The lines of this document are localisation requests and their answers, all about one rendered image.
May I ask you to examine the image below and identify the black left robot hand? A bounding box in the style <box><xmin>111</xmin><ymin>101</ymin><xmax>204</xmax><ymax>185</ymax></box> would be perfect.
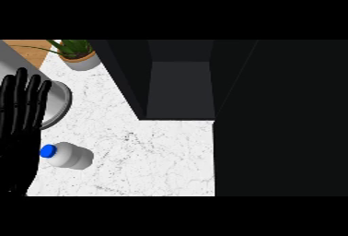
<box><xmin>0</xmin><ymin>66</ymin><xmax>54</xmax><ymax>197</ymax></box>

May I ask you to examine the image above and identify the white blue-capped water bottle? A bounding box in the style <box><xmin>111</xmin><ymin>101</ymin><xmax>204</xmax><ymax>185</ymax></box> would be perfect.
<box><xmin>40</xmin><ymin>141</ymin><xmax>97</xmax><ymax>171</ymax></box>

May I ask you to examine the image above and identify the dark grey cabinet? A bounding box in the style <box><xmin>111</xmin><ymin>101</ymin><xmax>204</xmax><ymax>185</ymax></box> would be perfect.
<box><xmin>88</xmin><ymin>39</ymin><xmax>260</xmax><ymax>122</ymax></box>

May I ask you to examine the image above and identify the dark grey cabinet door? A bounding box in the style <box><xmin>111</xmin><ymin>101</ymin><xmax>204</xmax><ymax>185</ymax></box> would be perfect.
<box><xmin>213</xmin><ymin>39</ymin><xmax>348</xmax><ymax>197</ymax></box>

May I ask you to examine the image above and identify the grey metal pot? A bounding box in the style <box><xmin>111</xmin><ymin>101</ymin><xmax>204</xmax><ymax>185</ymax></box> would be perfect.
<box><xmin>0</xmin><ymin>40</ymin><xmax>74</xmax><ymax>131</ymax></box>

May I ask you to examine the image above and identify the brown wooden board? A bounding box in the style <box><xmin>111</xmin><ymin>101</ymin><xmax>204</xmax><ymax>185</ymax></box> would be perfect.
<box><xmin>2</xmin><ymin>39</ymin><xmax>63</xmax><ymax>70</ymax></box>

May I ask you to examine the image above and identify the potted green plant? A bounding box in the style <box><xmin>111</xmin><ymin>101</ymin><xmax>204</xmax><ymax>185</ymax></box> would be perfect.
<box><xmin>10</xmin><ymin>39</ymin><xmax>102</xmax><ymax>72</ymax></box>

